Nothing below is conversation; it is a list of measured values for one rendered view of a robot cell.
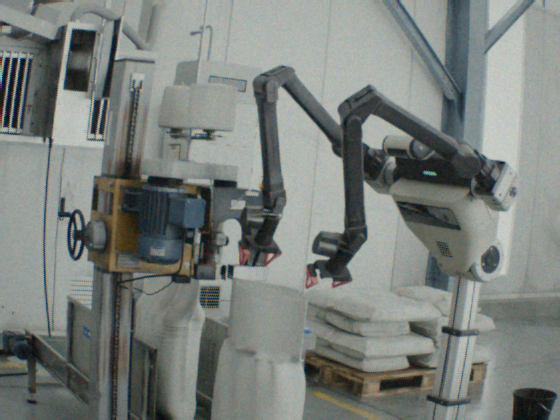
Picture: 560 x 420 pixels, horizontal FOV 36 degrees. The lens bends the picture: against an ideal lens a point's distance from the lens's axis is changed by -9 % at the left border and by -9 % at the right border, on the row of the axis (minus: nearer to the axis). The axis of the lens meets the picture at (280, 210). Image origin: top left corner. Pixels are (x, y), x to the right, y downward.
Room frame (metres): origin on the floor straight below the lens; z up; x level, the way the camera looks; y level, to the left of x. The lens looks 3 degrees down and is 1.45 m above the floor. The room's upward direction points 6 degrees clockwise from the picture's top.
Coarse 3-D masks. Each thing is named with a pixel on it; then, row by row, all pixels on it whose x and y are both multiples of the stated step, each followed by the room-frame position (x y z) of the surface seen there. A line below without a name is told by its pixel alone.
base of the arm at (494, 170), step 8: (488, 160) 2.69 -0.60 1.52; (496, 160) 2.75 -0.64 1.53; (488, 168) 2.68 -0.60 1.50; (496, 168) 2.69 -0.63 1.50; (504, 168) 2.70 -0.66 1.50; (480, 176) 2.69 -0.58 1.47; (488, 176) 2.68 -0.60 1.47; (496, 176) 2.69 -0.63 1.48; (480, 184) 2.72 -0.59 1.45; (488, 184) 2.70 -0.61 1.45; (496, 184) 2.69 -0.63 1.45; (480, 192) 2.72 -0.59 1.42; (488, 192) 2.69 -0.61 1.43
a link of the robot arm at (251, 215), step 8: (280, 200) 3.06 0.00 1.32; (248, 208) 3.05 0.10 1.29; (256, 208) 3.06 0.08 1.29; (264, 208) 3.08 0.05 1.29; (272, 208) 3.11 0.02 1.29; (280, 208) 3.06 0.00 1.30; (240, 216) 3.08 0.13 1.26; (248, 216) 3.04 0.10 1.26; (256, 216) 3.06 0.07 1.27; (240, 224) 3.07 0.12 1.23; (248, 224) 3.05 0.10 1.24; (256, 224) 3.06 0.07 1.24
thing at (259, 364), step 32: (256, 288) 3.22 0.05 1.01; (288, 288) 3.16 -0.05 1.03; (256, 320) 2.99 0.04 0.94; (288, 320) 2.95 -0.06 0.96; (224, 352) 3.15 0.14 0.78; (256, 352) 2.99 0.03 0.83; (288, 352) 2.94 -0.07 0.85; (224, 384) 3.12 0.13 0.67; (256, 384) 2.95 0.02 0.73; (288, 384) 2.93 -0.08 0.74; (224, 416) 3.09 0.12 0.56; (256, 416) 2.93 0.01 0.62; (288, 416) 2.92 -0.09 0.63
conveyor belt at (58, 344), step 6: (48, 336) 4.79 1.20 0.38; (48, 342) 4.64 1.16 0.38; (54, 342) 4.67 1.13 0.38; (60, 342) 4.69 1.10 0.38; (54, 348) 4.53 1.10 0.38; (60, 348) 4.55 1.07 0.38; (60, 354) 4.42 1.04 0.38; (198, 408) 3.79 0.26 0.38; (204, 408) 3.81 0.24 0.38; (156, 414) 3.60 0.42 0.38; (198, 414) 3.69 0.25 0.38; (204, 414) 3.70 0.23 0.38; (210, 414) 3.72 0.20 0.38
